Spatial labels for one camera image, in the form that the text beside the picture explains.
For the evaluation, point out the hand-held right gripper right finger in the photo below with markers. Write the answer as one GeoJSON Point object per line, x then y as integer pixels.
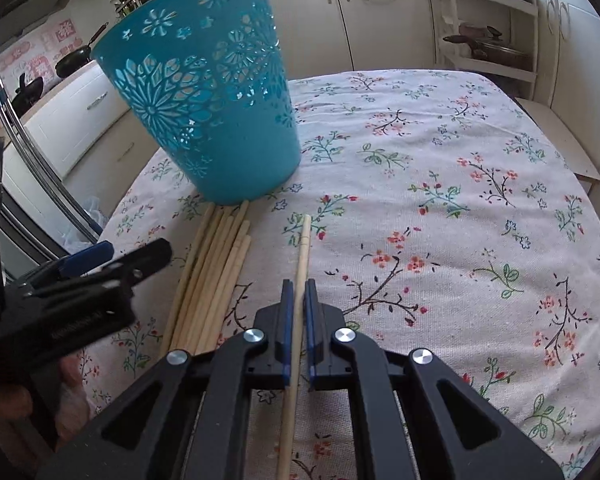
{"type": "Point", "coordinates": [311, 330]}

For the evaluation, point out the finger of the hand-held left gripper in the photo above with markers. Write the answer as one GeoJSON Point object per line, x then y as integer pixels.
{"type": "Point", "coordinates": [145, 257]}
{"type": "Point", "coordinates": [87, 255]}

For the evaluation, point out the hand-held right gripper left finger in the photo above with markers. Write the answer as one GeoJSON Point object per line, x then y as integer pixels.
{"type": "Point", "coordinates": [286, 330]}

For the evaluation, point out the pale wooden chopstick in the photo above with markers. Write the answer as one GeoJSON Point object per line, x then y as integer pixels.
{"type": "Point", "coordinates": [302, 260]}

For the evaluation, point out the pile of wooden chopsticks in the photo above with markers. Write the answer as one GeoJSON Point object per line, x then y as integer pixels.
{"type": "Point", "coordinates": [215, 270]}

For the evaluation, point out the blue perforated plastic basket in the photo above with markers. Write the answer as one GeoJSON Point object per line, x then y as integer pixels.
{"type": "Point", "coordinates": [240, 160]}

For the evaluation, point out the person's left hand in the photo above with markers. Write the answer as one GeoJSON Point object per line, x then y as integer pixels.
{"type": "Point", "coordinates": [5, 402]}

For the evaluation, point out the crumpled clear plastic bag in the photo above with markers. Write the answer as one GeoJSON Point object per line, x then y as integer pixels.
{"type": "Point", "coordinates": [82, 230]}

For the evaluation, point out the white counter cabinet with drawers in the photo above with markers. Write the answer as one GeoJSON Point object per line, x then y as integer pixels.
{"type": "Point", "coordinates": [80, 125]}

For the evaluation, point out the floral tablecloth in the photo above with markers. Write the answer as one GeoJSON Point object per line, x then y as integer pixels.
{"type": "Point", "coordinates": [430, 260]}

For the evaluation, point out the black wok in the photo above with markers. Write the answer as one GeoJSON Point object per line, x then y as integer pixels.
{"type": "Point", "coordinates": [30, 92]}

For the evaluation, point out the black frying pan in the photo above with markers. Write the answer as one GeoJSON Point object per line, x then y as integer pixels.
{"type": "Point", "coordinates": [72, 60]}

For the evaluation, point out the cream cabinet doors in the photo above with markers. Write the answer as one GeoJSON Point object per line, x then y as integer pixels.
{"type": "Point", "coordinates": [310, 25]}

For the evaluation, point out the pale wooden board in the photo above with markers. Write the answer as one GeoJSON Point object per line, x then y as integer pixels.
{"type": "Point", "coordinates": [560, 140]}

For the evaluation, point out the white shelf rack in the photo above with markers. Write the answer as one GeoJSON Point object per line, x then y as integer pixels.
{"type": "Point", "coordinates": [505, 72]}

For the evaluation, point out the dark pot with lid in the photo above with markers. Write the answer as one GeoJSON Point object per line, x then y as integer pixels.
{"type": "Point", "coordinates": [495, 50]}

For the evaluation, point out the cream corner cabinets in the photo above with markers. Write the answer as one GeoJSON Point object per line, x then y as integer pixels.
{"type": "Point", "coordinates": [575, 60]}

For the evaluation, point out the chrome tube chair frame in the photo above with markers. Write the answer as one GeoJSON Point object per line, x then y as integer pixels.
{"type": "Point", "coordinates": [36, 160]}

